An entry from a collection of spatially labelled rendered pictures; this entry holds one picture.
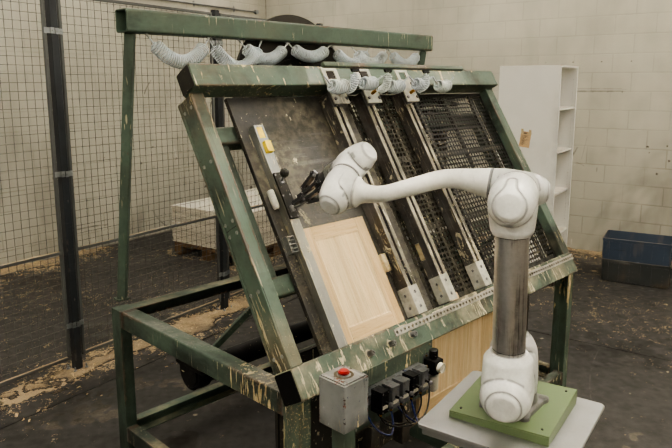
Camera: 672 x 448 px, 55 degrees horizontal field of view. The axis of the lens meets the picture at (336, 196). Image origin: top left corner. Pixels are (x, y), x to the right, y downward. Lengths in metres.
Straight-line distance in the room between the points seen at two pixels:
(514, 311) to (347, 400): 0.61
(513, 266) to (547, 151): 4.42
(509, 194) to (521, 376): 0.57
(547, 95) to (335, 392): 4.59
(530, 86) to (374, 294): 3.99
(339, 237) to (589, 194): 5.33
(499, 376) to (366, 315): 0.77
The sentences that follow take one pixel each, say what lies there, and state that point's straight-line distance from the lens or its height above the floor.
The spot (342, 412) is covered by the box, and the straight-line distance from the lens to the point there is 2.18.
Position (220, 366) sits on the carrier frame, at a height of 0.77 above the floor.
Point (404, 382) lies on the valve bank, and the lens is 2.55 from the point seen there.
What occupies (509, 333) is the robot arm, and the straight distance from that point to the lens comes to 2.03.
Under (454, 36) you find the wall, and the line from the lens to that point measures 8.19.
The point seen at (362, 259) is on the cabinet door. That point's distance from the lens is 2.73.
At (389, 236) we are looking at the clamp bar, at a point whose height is 1.22.
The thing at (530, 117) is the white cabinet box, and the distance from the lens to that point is 6.36.
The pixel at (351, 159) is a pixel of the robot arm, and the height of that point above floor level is 1.63.
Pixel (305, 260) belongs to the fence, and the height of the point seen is 1.21.
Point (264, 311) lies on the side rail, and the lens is 2.35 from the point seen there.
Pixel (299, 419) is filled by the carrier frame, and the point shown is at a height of 0.73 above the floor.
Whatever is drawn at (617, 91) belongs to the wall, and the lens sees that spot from 7.59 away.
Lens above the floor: 1.88
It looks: 10 degrees down
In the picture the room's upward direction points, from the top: straight up
